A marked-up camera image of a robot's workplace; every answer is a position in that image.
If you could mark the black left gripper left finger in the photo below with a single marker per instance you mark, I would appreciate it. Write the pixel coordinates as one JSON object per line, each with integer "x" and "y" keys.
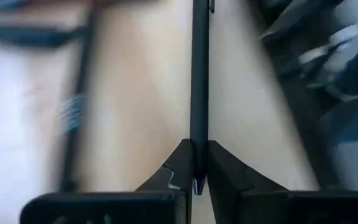
{"x": 176, "y": 174}

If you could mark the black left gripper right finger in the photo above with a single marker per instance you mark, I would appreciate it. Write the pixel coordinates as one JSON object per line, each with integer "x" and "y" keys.
{"x": 228, "y": 180}

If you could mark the black pen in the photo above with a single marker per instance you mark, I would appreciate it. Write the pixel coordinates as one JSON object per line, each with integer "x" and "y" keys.
{"x": 199, "y": 77}

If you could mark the black table edge rim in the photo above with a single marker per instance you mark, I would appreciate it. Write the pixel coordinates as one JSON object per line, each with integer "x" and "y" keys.
{"x": 306, "y": 130}

